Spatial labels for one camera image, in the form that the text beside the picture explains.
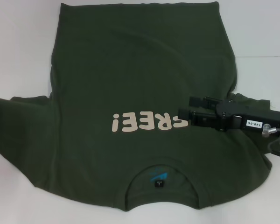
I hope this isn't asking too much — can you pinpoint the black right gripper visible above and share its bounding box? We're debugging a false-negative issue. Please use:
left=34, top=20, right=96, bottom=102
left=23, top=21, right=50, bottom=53
left=179, top=96, right=280, bottom=133

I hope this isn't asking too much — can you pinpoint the dark green FREE t-shirt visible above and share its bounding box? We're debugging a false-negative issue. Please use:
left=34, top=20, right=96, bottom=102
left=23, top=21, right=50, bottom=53
left=0, top=1, right=274, bottom=212

